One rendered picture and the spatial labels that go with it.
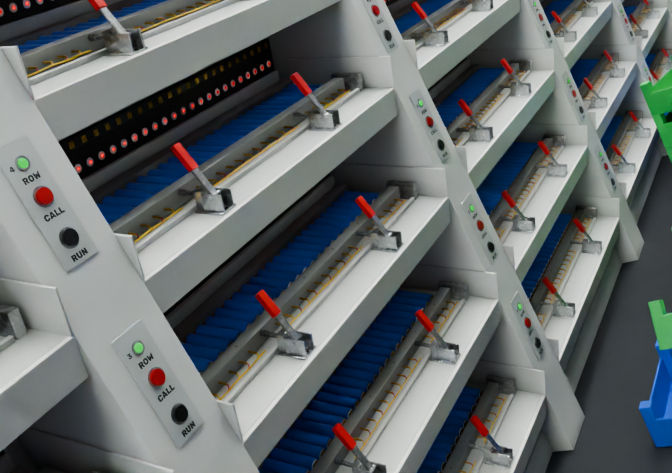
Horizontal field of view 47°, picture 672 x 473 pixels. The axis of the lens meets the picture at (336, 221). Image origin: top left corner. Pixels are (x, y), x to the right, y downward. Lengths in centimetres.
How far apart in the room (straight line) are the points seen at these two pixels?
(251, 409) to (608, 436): 79
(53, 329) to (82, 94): 23
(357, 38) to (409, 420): 58
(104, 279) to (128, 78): 22
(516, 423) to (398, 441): 34
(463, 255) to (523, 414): 29
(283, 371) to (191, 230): 20
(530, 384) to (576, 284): 37
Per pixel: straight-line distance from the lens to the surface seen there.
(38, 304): 74
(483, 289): 134
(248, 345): 95
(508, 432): 136
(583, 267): 180
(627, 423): 152
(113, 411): 76
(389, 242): 113
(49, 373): 72
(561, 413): 148
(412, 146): 127
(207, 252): 86
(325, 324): 99
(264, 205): 94
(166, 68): 91
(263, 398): 89
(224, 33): 99
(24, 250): 72
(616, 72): 245
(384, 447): 108
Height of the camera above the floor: 85
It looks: 13 degrees down
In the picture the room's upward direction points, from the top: 28 degrees counter-clockwise
